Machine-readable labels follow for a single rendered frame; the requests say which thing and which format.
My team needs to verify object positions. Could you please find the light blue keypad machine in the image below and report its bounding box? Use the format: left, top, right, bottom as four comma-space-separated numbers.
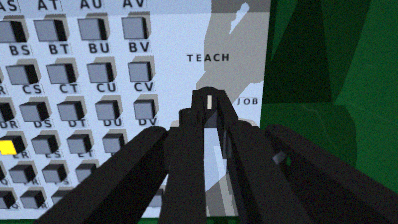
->
0, 0, 271, 219

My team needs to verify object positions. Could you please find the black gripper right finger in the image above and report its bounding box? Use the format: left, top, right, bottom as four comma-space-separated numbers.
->
216, 90, 398, 224

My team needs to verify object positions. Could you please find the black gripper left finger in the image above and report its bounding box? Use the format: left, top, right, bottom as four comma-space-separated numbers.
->
32, 90, 207, 224

